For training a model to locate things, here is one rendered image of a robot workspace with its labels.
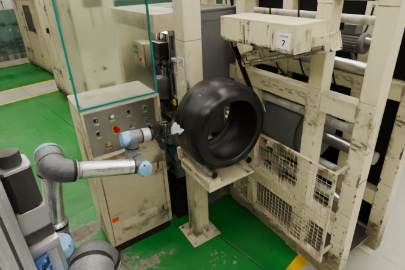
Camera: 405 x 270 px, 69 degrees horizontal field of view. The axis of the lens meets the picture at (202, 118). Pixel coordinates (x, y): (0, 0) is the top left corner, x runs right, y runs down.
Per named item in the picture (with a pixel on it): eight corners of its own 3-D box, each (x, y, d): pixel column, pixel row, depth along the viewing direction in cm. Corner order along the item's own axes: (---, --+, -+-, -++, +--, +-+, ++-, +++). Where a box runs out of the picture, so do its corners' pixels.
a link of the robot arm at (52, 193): (46, 258, 140) (35, 156, 121) (41, 238, 151) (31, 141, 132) (73, 249, 146) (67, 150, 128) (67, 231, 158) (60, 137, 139)
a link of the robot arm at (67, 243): (53, 278, 132) (46, 257, 126) (49, 258, 142) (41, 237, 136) (81, 264, 138) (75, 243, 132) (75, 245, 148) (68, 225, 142)
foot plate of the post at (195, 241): (178, 228, 263) (178, 224, 261) (203, 214, 276) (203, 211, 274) (194, 248, 243) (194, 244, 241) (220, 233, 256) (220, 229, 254)
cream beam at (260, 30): (219, 39, 192) (219, 15, 186) (248, 34, 205) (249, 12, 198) (292, 56, 146) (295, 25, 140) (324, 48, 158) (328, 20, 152)
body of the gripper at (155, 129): (172, 124, 159) (152, 128, 153) (172, 138, 162) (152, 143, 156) (166, 119, 165) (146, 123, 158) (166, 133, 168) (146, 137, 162)
